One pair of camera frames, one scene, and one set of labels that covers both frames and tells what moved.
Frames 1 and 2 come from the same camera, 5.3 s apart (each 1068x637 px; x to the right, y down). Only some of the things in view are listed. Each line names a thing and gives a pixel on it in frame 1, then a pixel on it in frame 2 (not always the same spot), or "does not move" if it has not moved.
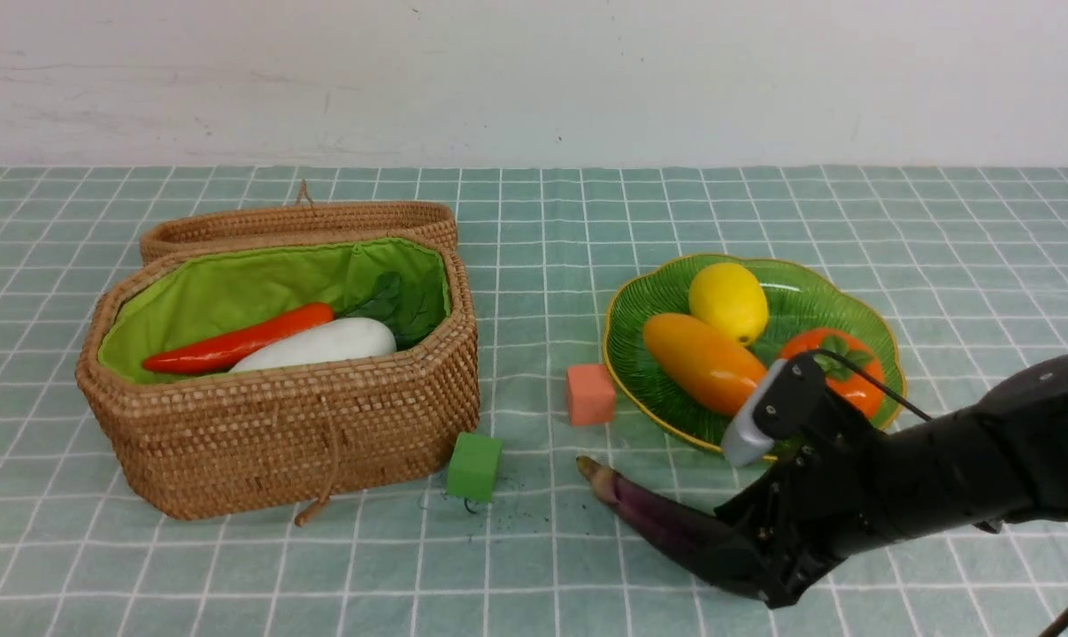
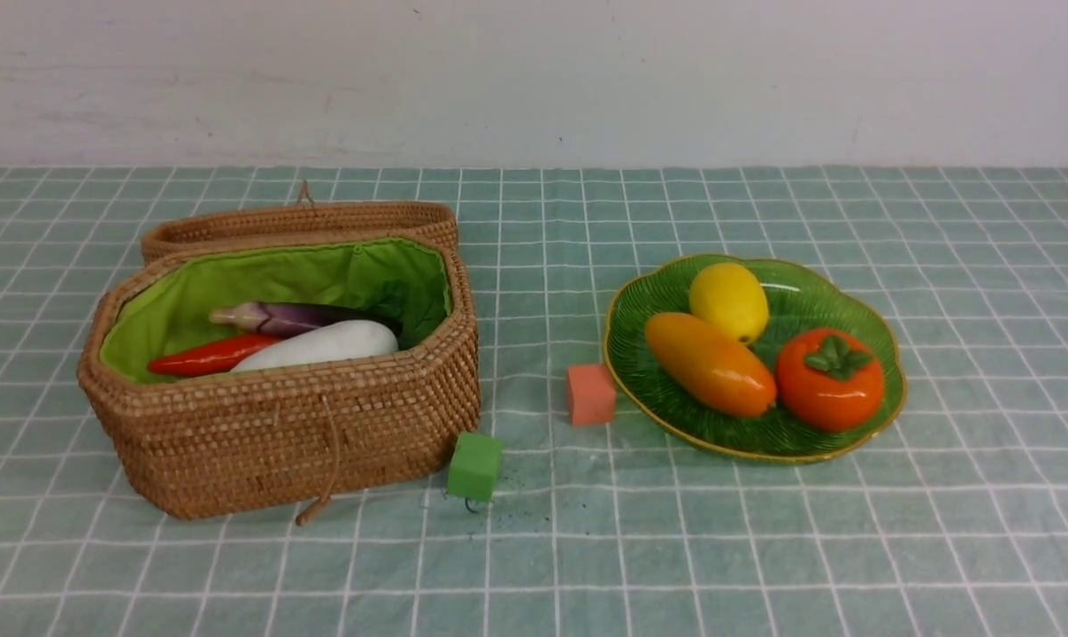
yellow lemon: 730,298 does not move
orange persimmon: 844,382 does not move
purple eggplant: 710,542 → 284,319
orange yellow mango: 708,367 does not move
